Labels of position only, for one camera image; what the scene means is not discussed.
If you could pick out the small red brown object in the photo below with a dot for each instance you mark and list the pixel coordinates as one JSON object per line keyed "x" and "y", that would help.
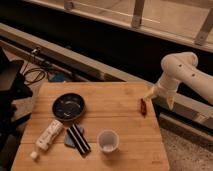
{"x": 143, "y": 108}

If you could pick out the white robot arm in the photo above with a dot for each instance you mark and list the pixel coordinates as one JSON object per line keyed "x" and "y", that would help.
{"x": 181, "y": 68}

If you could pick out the blue flat piece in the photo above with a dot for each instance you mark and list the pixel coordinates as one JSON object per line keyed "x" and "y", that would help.
{"x": 68, "y": 141}

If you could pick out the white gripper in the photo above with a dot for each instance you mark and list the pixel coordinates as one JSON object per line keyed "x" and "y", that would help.
{"x": 164, "y": 88}

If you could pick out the dark round bowl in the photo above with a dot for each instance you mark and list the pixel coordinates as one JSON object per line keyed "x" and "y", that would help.
{"x": 68, "y": 107}

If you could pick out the white plastic bottle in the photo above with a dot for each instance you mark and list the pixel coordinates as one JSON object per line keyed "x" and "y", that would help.
{"x": 46, "y": 138}

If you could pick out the blue object behind table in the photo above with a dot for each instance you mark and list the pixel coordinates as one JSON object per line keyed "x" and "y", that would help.
{"x": 60, "y": 77}

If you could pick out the white ceramic cup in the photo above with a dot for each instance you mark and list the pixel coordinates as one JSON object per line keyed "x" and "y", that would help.
{"x": 108, "y": 141}

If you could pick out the black equipment at left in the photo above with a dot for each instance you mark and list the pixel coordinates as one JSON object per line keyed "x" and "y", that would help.
{"x": 12, "y": 87}

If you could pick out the metal rail frame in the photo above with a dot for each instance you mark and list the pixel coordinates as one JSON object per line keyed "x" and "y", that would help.
{"x": 23, "y": 43}

